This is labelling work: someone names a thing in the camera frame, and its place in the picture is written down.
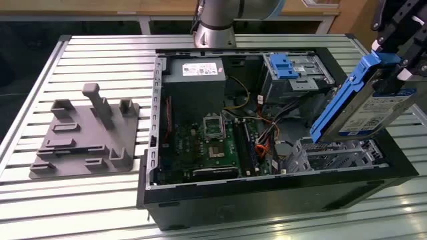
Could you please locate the orange wire bundle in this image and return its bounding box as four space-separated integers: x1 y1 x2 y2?
255 117 282 161

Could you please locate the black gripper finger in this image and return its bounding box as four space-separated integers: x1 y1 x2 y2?
370 0 418 53
372 7 427 97

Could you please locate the CPU socket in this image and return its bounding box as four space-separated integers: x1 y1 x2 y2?
202 112 228 140

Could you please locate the white power supply label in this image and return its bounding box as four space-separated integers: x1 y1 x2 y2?
182 62 224 77

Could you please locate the blue drive cage latch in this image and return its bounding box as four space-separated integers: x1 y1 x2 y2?
270 53 299 80

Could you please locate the hard disk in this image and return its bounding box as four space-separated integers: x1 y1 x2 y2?
308 49 418 145

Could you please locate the yellow wire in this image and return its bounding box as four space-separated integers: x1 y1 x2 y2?
223 76 251 111

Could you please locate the metal optical drive cage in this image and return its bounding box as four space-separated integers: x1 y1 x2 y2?
262 51 336 106

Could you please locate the grey power supply unit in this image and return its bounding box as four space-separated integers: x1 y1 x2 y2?
162 58 227 118

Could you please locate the black RAM slot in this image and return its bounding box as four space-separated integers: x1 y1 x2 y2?
243 117 264 176
232 118 254 177

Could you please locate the black cable bundle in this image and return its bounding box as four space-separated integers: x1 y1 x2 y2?
263 93 322 126

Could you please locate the metal disk bay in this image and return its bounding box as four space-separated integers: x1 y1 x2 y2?
283 138 390 173

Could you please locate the square gold chipset chip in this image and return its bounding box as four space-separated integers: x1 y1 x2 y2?
208 146 226 159

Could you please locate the black graphics card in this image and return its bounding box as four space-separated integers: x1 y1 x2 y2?
191 166 240 181

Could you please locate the wooden desk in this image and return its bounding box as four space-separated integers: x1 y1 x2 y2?
0 0 342 16

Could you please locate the grey parts rack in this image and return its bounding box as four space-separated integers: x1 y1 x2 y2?
28 83 142 180

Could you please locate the black PC case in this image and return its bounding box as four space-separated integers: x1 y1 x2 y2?
135 33 420 231

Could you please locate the thin red wire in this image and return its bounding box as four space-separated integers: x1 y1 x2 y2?
166 96 174 145

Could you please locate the green motherboard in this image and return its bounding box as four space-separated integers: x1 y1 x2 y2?
159 112 282 180

